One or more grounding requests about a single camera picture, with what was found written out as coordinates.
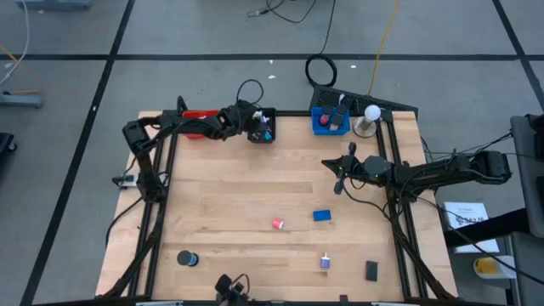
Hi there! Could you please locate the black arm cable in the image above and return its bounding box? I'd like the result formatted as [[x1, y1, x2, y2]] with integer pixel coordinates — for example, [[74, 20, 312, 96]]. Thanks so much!
[[342, 178, 544, 286], [105, 197, 144, 250]]

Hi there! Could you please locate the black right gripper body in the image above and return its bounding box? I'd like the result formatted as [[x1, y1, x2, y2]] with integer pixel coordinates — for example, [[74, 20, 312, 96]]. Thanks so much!
[[348, 155, 387, 186]]

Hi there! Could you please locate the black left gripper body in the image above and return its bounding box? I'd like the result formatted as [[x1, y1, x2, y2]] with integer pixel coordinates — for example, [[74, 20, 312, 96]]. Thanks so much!
[[227, 101, 258, 138]]

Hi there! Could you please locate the black chair caster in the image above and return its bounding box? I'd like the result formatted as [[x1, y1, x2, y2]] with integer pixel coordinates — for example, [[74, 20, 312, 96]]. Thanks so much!
[[0, 132, 18, 155]]

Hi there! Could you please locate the white printed booklet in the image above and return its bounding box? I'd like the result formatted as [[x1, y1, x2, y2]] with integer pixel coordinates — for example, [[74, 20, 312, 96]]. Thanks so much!
[[442, 201, 502, 255]]

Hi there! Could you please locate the black plastic basket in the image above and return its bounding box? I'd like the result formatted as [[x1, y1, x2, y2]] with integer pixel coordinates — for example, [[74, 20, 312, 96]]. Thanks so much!
[[247, 107, 278, 145]]

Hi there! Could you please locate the dark grey cabinet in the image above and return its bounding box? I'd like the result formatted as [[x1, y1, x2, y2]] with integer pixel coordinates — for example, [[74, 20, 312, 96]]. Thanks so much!
[[509, 113, 544, 239]]

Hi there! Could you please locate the black keyboard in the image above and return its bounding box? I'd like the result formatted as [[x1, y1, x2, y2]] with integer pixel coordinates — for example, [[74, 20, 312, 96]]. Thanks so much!
[[309, 83, 420, 115]]

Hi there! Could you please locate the black aluminium table frame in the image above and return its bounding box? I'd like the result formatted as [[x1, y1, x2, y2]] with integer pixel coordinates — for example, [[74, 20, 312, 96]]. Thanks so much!
[[95, 95, 459, 306]]

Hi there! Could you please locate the red plastic basket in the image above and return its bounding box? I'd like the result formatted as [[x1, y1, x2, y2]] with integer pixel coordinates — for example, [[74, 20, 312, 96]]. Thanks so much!
[[182, 109, 220, 140]]

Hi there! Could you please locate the grey metal stand foot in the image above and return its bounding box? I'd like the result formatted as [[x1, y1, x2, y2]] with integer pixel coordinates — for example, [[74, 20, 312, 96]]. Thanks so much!
[[0, 91, 45, 110], [14, 0, 93, 12]]

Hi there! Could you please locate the silver arm base bracket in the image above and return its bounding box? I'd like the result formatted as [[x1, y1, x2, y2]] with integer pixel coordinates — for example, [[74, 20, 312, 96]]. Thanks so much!
[[111, 173, 139, 189]]

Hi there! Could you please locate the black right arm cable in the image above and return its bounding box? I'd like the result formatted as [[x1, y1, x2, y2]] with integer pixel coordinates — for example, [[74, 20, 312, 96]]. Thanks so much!
[[342, 178, 544, 286]]

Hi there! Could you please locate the black coiled floor cable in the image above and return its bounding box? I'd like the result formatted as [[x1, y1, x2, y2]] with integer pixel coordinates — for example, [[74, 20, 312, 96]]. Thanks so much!
[[304, 0, 339, 88]]

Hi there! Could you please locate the hourglass with blue sand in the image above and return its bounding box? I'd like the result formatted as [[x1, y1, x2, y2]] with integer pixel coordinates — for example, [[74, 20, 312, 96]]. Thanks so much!
[[176, 249, 200, 268]]

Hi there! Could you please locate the blue plastic basket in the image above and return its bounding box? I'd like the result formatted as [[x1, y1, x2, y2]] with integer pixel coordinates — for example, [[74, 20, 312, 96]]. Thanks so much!
[[310, 106, 352, 137]]

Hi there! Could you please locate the white bulb on metal stand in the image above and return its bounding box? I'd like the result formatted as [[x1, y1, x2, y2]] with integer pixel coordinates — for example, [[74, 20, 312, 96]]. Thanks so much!
[[353, 104, 383, 139]]

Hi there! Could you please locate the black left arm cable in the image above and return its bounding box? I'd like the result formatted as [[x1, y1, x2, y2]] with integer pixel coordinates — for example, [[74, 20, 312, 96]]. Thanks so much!
[[105, 197, 144, 250]]

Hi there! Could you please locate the thin black floor cable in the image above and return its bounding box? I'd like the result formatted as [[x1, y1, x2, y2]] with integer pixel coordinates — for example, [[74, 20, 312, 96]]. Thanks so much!
[[247, 0, 318, 25]]

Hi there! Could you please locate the white floor cable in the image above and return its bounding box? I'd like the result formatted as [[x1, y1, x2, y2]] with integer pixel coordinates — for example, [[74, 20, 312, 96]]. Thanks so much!
[[0, 0, 31, 86]]

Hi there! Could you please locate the black desk edge bar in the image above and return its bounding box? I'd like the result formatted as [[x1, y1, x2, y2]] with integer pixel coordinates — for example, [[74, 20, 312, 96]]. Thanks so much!
[[444, 207, 530, 248]]

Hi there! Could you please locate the thin yellow floor cable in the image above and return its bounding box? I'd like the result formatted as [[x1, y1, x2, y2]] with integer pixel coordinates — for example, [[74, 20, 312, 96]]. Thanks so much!
[[0, 42, 43, 95]]

